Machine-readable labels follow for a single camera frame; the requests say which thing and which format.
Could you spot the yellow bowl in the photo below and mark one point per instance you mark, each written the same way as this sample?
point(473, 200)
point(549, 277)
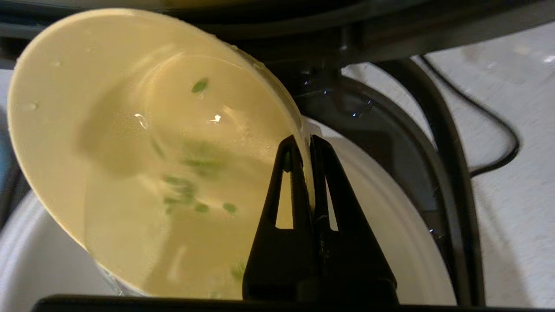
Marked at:
point(56, 108)

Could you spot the chopped green onions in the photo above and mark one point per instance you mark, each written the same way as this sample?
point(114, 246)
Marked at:
point(190, 173)

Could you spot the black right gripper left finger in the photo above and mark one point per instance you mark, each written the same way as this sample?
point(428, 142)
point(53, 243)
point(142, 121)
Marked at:
point(277, 264)

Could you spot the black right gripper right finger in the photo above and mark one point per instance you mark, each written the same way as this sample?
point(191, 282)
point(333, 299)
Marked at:
point(355, 268)

